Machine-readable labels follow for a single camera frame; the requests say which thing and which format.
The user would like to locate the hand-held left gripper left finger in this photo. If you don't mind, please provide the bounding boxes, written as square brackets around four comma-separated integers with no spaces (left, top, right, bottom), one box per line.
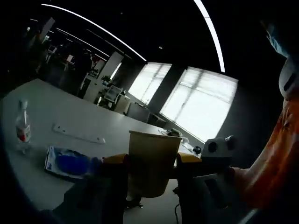
[52,153,129,224]

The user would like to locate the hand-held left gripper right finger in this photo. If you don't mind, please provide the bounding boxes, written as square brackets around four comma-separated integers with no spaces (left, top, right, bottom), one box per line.
[174,151,233,224]

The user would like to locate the brown paper cup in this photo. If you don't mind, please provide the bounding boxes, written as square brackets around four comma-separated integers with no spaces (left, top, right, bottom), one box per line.
[128,130,183,198]

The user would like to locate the clear bag with blue pad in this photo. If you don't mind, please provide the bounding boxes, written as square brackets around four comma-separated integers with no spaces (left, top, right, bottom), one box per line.
[43,145,105,181]

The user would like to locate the clear plastic water bottle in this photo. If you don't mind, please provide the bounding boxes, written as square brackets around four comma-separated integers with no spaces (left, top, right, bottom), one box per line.
[14,99,33,155]

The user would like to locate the person's right hand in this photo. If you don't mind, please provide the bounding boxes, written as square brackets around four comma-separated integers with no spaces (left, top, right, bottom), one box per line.
[224,166,255,188]

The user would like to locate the white table socket strip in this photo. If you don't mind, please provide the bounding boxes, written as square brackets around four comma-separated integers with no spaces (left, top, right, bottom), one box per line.
[51,123,106,145]

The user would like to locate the bright window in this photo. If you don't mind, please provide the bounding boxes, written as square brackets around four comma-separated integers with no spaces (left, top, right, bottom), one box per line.
[160,66,239,143]
[128,62,173,104]

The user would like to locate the person's orange printed clothing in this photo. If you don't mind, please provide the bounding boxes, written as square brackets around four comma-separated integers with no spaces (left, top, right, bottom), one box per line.
[242,99,299,210]

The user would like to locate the white office chair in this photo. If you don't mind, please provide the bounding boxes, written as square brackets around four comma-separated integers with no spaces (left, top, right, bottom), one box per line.
[102,84,122,110]

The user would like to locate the white chest-worn device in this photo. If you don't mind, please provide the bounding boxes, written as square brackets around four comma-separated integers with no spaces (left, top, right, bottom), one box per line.
[278,57,299,99]

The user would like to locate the ceiling light strip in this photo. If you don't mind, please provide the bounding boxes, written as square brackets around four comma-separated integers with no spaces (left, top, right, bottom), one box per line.
[193,0,227,73]
[41,3,148,63]

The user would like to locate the person's blue face mask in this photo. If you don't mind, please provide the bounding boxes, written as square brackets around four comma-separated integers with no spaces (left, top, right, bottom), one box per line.
[265,22,292,58]

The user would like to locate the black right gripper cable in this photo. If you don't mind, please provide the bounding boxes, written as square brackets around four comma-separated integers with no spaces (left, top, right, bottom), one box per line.
[172,186,183,224]

